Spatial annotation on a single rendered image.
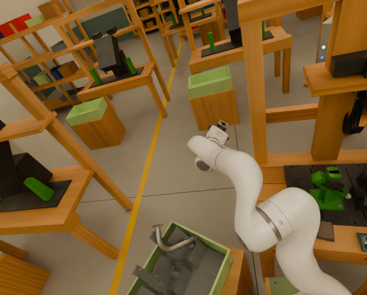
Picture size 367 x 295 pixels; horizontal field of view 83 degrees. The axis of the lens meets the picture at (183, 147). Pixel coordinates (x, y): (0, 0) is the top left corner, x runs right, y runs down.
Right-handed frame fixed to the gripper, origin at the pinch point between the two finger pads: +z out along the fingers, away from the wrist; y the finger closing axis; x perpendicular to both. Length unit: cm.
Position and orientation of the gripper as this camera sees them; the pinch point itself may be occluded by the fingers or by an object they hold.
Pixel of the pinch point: (220, 127)
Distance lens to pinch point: 115.3
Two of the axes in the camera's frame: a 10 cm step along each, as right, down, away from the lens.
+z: 3.8, -6.0, 7.0
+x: -3.8, 5.9, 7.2
